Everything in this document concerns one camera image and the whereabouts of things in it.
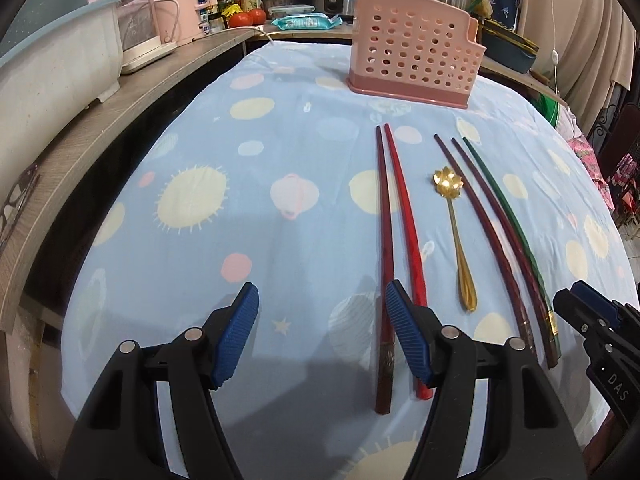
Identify bright red chopstick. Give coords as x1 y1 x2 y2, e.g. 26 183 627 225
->
382 122 434 401

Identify dark red patterned chopstick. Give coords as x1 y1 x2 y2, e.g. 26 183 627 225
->
375 126 395 415

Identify maroon chopstick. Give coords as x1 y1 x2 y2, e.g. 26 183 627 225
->
450 136 561 370
433 133 539 361

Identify gold flower spoon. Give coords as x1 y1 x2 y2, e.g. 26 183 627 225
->
433 166 477 313

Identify green chopstick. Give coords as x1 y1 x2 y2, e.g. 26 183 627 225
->
463 138 562 368

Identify blue patterned tablecloth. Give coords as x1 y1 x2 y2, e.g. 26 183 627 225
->
62 42 638 479

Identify pink floral cloth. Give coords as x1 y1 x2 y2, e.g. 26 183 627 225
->
556 107 639 214

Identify beige curtain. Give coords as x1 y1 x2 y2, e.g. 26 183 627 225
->
518 0 637 132

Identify stacked blue yellow bowls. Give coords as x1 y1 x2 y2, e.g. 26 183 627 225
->
478 18 539 74

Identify pink perforated utensil holder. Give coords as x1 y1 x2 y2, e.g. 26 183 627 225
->
346 0 486 110

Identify white blender jug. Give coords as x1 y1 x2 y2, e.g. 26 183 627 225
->
117 0 177 75

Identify white plastic basin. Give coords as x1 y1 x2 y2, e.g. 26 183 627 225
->
1 0 124 195

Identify red tomato left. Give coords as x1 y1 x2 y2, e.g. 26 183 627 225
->
228 12 253 28

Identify red tomato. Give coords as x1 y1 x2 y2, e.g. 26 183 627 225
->
248 8 267 26
228 12 253 28

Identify red tomato right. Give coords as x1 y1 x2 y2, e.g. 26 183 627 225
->
248 8 267 26

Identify wet wipes pack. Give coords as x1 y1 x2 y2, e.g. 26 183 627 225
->
271 12 343 30

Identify clear food container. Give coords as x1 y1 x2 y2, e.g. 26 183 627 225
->
268 4 314 20

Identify pink electric kettle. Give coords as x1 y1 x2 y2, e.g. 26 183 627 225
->
153 0 217 47

